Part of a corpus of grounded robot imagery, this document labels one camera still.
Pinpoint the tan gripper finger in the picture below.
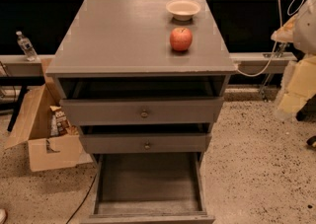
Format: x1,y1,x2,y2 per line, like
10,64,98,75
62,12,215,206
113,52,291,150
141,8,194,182
275,57,316,120

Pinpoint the red apple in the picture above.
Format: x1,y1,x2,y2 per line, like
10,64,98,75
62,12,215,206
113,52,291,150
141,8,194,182
170,27,193,51

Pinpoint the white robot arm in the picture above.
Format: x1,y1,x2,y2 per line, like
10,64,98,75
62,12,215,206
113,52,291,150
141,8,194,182
271,0,316,120

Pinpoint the grey top drawer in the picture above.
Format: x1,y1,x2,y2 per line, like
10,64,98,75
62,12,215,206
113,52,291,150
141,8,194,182
61,98,223,126

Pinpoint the grey wooden drawer cabinet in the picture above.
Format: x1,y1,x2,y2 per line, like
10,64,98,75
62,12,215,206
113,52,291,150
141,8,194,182
45,0,239,224

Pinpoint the grey middle drawer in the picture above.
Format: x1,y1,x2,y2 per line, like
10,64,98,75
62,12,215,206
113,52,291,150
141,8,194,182
80,123,211,154

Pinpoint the grey open bottom drawer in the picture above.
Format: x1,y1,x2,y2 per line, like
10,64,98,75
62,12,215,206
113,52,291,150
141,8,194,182
80,153,214,224

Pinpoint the metal stand pole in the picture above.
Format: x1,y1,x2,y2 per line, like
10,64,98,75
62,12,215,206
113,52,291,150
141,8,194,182
259,42,287,102

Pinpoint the white bowl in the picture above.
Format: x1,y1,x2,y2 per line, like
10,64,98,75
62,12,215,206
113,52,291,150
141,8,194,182
166,0,200,21

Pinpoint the brown snack bag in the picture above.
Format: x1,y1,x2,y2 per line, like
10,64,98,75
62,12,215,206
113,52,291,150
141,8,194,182
50,106,70,136

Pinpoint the open cardboard box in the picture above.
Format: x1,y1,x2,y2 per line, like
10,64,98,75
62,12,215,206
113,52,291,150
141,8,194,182
4,59,92,172

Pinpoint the black table leg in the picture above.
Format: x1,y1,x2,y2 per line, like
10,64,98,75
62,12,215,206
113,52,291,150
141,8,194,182
7,86,28,132

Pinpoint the clear plastic water bottle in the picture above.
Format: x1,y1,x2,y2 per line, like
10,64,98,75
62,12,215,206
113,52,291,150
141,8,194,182
16,31,38,61

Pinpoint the grey window ledge rail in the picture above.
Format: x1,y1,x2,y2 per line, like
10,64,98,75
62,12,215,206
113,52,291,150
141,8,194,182
0,52,296,77

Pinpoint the white cable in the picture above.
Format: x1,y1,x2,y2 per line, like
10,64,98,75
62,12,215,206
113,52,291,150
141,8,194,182
235,0,307,78

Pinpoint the black floor cable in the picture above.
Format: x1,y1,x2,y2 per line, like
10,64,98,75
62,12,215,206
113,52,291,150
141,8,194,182
64,172,99,224

